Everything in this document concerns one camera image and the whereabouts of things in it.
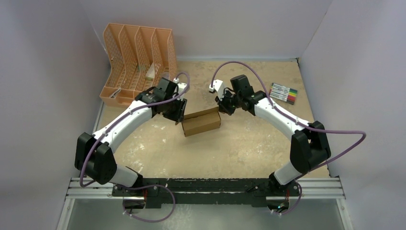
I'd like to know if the brown cardboard box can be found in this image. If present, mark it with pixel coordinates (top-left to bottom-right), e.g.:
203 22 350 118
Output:
182 107 221 137

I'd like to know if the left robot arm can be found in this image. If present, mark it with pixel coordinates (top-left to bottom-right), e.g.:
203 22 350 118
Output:
74 78 189 196

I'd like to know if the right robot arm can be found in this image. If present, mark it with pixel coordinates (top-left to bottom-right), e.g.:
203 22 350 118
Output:
209 75 331 195

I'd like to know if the pack of coloured markers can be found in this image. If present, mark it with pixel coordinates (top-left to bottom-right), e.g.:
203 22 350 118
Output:
269 82 298 104

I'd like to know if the white card in organizer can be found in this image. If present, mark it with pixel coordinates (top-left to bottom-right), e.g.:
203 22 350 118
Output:
145 62 156 81

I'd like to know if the orange plastic file organizer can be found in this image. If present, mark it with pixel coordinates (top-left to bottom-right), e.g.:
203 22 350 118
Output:
100 23 178 107

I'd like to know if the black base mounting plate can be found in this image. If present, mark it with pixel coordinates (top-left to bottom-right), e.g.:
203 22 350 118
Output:
109 168 299 210

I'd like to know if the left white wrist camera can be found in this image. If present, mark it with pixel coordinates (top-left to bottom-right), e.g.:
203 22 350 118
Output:
173 78 188 95

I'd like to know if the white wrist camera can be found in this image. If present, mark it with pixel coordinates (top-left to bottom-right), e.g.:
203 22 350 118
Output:
173 78 188 95
208 80 225 101

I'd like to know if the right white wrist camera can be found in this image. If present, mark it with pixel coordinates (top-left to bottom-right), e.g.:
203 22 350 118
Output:
208 80 225 101

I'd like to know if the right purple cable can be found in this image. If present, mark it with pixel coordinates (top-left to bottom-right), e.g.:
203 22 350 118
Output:
210 61 367 217

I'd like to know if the purple cable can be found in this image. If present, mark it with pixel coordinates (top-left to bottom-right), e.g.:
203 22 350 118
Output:
210 61 367 217
79 72 191 223

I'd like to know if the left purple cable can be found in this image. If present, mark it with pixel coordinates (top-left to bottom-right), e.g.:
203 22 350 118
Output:
79 72 191 223

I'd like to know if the aluminium rail frame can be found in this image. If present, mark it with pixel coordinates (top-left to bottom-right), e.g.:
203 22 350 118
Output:
57 178 353 230

